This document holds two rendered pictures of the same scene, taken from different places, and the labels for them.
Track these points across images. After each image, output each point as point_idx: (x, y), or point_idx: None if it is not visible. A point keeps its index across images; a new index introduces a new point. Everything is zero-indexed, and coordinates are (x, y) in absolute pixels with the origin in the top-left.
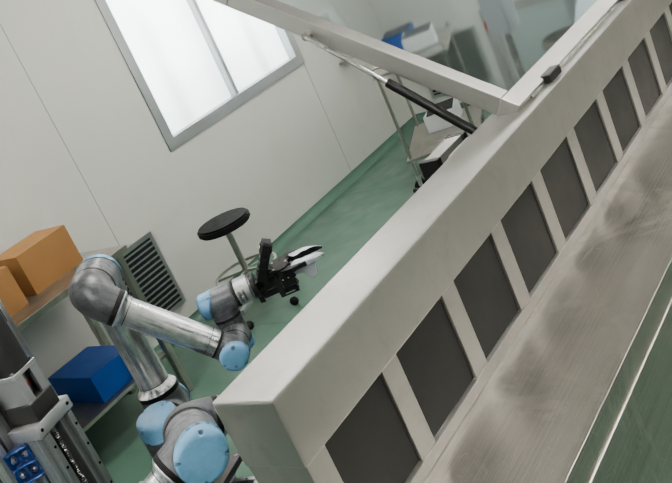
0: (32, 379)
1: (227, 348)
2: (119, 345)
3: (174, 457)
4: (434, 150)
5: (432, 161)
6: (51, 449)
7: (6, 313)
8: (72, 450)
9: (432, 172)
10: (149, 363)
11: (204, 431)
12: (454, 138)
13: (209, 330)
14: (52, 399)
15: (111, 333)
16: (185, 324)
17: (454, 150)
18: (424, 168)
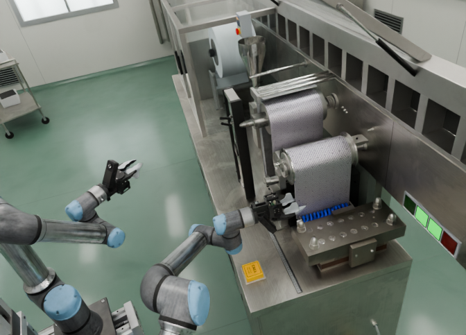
0: None
1: (114, 234)
2: (16, 259)
3: (191, 312)
4: (227, 96)
5: (238, 100)
6: None
7: None
8: None
9: (237, 107)
10: (39, 264)
11: (201, 286)
12: (231, 89)
13: (98, 226)
14: (17, 320)
15: (9, 252)
16: (84, 227)
17: (255, 93)
18: (233, 105)
